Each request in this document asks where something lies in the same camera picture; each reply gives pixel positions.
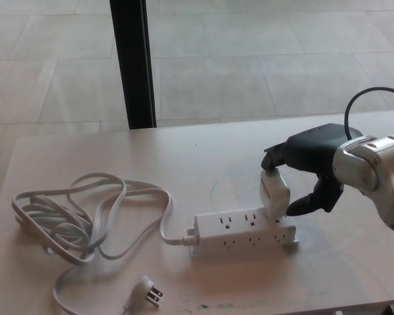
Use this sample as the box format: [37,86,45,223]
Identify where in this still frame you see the white angled wall plug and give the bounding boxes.
[123,274,165,308]

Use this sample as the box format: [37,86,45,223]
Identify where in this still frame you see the white charger adapter plug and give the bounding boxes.
[258,167,292,221]

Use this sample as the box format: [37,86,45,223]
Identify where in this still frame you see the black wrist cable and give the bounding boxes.
[344,86,394,141]

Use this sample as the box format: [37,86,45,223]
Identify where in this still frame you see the black vertical post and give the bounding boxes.
[109,0,157,130]

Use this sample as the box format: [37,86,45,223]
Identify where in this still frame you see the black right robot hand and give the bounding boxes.
[260,123,364,217]

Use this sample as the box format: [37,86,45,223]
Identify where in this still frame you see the white flat power cord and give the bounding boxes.
[11,173,188,315]

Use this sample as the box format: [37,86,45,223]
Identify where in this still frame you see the white power strip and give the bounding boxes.
[182,206,302,261]

